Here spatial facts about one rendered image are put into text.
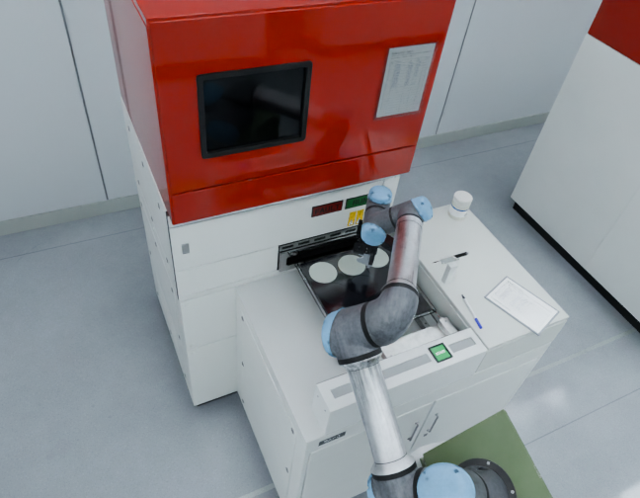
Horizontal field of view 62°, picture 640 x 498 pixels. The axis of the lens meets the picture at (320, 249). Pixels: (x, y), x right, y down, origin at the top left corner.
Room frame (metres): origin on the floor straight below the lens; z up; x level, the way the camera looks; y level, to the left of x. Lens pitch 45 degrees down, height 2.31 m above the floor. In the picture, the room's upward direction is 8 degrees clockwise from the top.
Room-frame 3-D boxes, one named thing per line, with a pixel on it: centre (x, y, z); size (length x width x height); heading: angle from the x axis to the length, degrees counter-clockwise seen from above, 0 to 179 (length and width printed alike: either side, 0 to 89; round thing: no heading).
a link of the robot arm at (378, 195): (1.31, -0.16, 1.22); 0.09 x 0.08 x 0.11; 175
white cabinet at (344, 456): (1.19, -0.29, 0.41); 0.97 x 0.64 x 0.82; 121
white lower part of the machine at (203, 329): (1.63, 0.29, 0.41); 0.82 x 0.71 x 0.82; 121
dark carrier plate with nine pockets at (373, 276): (1.24, -0.17, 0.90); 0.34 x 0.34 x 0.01; 31
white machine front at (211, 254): (1.33, 0.11, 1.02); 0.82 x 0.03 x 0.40; 121
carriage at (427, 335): (1.02, -0.32, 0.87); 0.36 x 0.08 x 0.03; 121
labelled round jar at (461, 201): (1.62, -0.51, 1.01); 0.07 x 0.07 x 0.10
